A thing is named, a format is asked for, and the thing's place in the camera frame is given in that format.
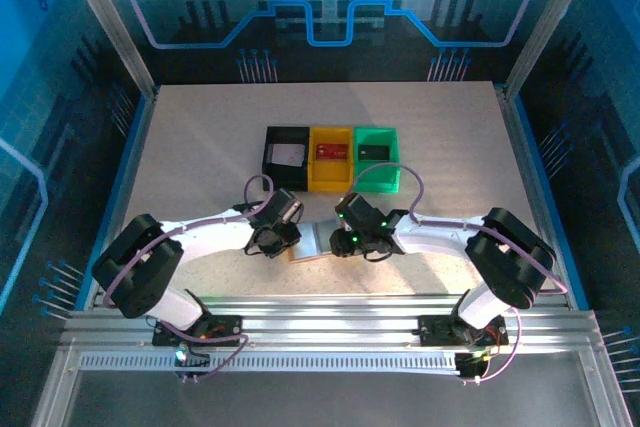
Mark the white credit card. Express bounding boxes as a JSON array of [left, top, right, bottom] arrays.
[[272, 144, 307, 168], [269, 144, 304, 164]]

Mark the pink leather card holder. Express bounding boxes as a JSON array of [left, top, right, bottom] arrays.
[[287, 219, 344, 264]]

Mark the red credit card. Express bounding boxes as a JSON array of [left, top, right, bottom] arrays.
[[314, 143, 350, 161]]

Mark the aluminium frame post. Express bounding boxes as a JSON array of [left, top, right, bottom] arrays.
[[53, 0, 159, 101], [502, 0, 604, 101]]

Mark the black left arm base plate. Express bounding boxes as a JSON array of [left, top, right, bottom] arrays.
[[152, 314, 245, 348]]

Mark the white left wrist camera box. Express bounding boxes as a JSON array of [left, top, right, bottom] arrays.
[[279, 199, 304, 224]]

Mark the black plastic bin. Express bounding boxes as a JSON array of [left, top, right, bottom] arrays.
[[262, 125, 311, 193]]

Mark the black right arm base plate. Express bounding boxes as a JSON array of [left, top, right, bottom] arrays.
[[417, 314, 510, 348]]

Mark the black controller box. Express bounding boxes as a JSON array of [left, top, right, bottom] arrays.
[[455, 351, 490, 381], [173, 344, 211, 381]]

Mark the blue table edge strip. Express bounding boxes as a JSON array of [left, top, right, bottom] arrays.
[[74, 94, 156, 311], [509, 91, 591, 311]]

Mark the black credit card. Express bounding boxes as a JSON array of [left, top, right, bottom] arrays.
[[358, 145, 391, 162]]

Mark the aluminium rail beam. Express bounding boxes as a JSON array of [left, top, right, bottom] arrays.
[[59, 294, 601, 348]]

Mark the aluminium lower frame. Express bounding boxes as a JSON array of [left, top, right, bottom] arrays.
[[29, 346, 634, 427]]

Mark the yellow plastic bin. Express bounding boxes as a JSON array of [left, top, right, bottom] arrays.
[[307, 125, 355, 194]]

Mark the green plastic bin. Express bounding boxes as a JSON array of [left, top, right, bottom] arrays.
[[352, 126, 401, 196]]

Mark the slotted grey cable duct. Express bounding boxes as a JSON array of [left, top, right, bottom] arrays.
[[77, 350, 464, 374]]

